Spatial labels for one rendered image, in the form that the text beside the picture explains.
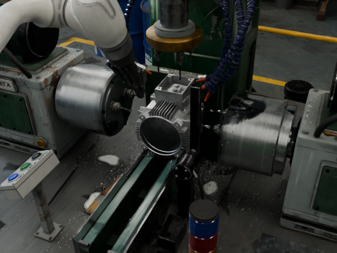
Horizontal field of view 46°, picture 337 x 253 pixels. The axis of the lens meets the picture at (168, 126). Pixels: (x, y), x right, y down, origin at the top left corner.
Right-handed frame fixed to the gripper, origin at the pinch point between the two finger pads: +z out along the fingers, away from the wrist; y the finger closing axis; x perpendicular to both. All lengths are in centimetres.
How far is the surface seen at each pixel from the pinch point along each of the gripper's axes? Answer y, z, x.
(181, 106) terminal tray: -10.8, 12.6, -3.4
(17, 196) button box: 16.0, -7.4, 43.7
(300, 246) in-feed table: -57, 14, 29
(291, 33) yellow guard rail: -17, 167, -166
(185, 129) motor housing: -14.5, 13.5, 3.8
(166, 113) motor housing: -8.1, 8.7, 2.0
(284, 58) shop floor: -6, 252, -201
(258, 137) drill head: -38.5, 7.6, 3.2
